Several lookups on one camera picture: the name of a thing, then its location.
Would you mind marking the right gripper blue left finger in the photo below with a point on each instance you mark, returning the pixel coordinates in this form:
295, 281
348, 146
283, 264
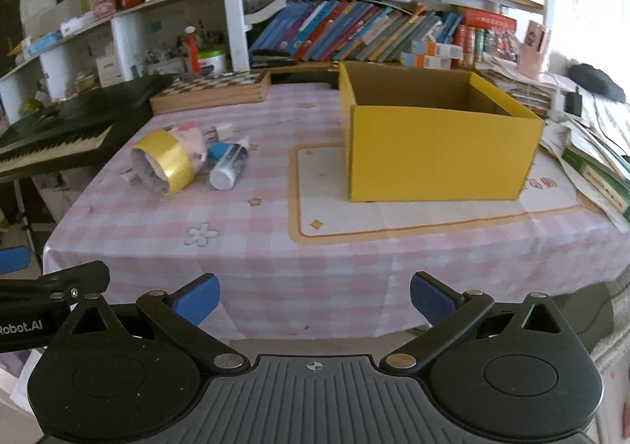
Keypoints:
178, 316

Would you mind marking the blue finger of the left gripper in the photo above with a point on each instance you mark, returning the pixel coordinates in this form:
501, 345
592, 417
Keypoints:
69, 285
14, 259

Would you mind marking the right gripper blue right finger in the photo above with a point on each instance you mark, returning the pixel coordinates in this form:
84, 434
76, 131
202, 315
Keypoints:
452, 316

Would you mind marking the white spray bottle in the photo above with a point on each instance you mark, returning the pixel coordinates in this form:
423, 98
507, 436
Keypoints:
224, 174

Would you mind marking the gold tape roll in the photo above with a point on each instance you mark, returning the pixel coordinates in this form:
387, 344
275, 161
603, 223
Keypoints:
162, 163

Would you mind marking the blue plastic block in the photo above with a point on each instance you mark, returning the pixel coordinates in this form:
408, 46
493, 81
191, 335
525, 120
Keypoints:
216, 151

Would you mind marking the pink plush toy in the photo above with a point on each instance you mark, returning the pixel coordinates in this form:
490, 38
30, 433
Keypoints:
190, 136

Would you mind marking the white power adapter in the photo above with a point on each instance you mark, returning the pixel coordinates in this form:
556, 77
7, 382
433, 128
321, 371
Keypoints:
218, 133

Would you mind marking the black electronic keyboard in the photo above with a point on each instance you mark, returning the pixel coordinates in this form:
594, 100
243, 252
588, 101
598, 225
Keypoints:
83, 131

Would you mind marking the pink checkered tablecloth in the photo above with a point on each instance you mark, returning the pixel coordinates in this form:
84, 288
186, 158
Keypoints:
296, 259

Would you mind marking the yellow cardboard box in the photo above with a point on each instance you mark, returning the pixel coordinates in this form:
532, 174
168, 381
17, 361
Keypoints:
415, 135

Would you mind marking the green thick book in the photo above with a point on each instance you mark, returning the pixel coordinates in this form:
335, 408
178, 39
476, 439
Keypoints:
614, 191

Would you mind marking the wooden chess board box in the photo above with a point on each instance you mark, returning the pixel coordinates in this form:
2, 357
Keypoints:
229, 89

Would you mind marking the pile of papers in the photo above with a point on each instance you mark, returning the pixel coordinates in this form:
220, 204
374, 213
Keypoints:
591, 126

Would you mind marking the white bookshelf unit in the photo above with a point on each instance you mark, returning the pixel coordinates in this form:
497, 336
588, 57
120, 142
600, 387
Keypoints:
231, 0

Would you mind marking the white green lidded tub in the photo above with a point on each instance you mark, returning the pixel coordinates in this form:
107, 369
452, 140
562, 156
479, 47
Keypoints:
212, 61

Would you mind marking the row of leaning books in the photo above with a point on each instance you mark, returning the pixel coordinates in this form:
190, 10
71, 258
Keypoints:
339, 30

